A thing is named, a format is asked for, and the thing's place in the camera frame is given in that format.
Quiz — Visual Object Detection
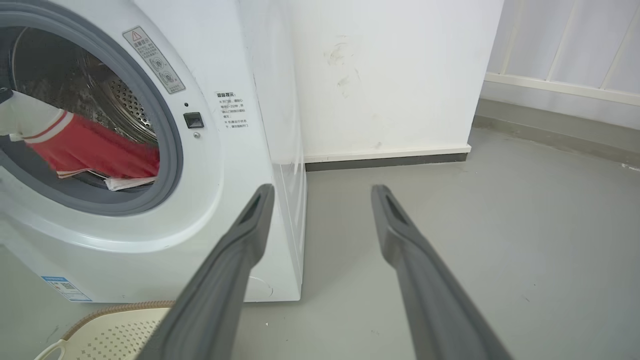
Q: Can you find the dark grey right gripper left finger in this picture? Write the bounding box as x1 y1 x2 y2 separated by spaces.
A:
136 183 276 360

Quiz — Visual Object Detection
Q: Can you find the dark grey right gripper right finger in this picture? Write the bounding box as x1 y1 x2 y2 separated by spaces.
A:
371 184 514 360

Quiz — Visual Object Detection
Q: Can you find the cream perforated laundry basket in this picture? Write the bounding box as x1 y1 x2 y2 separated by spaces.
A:
34 301 177 360

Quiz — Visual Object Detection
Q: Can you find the white front-load washing machine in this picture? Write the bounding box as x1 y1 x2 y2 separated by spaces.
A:
0 0 307 304

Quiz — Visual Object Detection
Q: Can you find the red white-striped garment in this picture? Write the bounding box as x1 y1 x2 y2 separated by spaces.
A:
22 111 161 180

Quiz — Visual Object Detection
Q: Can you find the white railing panel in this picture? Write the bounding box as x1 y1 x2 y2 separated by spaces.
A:
481 0 640 132

